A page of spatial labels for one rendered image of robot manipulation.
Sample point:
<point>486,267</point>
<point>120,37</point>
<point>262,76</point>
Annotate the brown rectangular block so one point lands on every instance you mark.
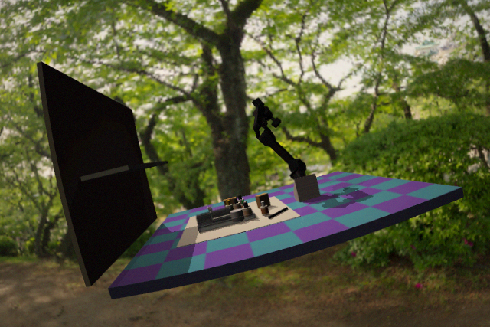
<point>263,197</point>

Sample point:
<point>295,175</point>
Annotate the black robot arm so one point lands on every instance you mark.
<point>296,166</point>

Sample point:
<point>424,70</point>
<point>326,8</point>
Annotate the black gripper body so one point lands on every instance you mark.
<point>276,121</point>

